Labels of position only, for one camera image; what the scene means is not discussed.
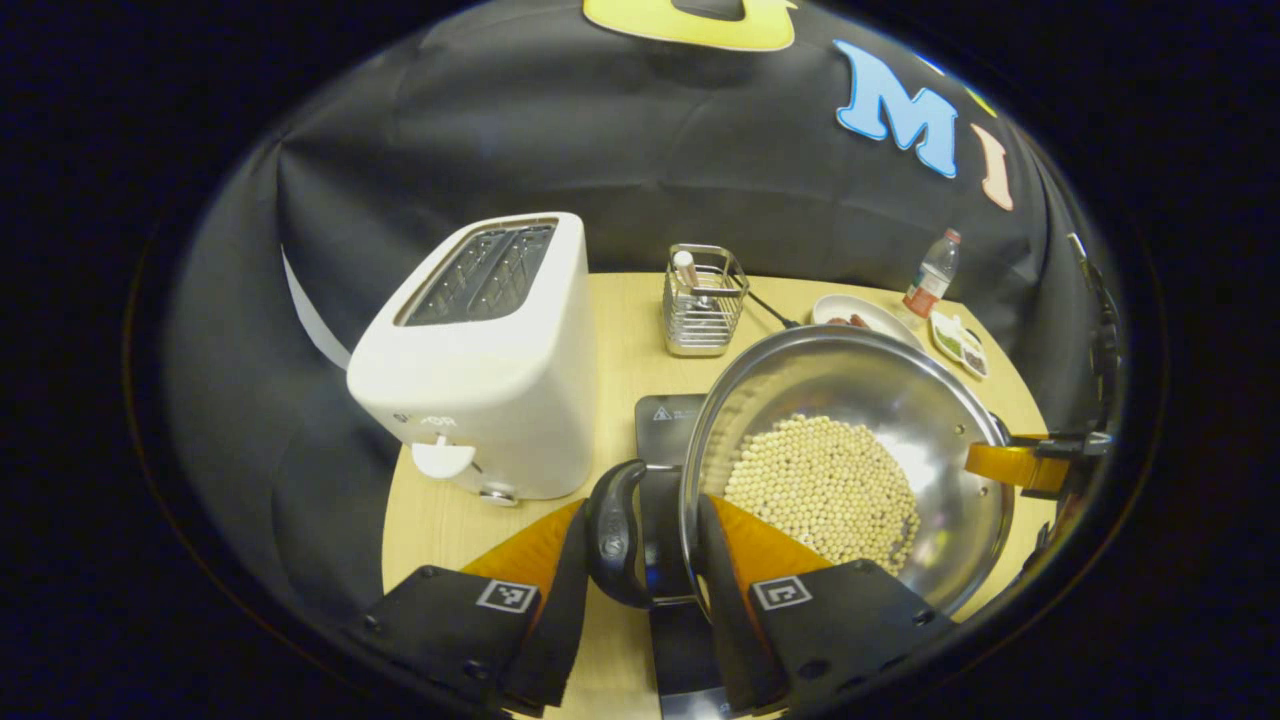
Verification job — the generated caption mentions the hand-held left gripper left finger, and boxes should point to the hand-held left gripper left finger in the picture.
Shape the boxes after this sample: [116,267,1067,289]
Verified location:
[360,500,591,717]

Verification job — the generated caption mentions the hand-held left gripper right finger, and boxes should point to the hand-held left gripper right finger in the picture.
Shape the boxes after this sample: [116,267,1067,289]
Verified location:
[697,495,956,713]

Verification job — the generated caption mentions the steel pot with black handle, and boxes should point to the steel pot with black handle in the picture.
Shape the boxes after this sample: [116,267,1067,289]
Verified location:
[585,325,1017,621]

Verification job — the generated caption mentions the black induction cooktop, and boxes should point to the black induction cooktop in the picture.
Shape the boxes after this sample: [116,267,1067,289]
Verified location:
[634,393,743,720]

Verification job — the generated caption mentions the soybeans in pot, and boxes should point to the soybeans in pot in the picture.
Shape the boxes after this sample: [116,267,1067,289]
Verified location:
[723,415,922,577]

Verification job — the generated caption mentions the white divided dish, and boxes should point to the white divided dish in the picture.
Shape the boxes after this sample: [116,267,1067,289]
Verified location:
[928,312,991,380]

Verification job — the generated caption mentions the metal stand pole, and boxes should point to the metal stand pole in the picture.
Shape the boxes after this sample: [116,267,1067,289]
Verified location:
[1066,232,1121,406]

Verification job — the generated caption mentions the clear water bottle red label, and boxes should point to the clear water bottle red label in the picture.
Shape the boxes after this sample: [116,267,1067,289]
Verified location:
[903,229,963,320]

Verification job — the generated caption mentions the white oval plate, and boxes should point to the white oval plate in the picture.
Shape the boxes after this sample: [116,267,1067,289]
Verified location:
[812,294,927,352]

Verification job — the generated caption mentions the white toaster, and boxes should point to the white toaster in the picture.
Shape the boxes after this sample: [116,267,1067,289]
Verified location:
[346,212,598,507]

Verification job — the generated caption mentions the black power cable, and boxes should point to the black power cable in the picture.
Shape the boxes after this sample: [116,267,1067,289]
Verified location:
[745,290,803,332]

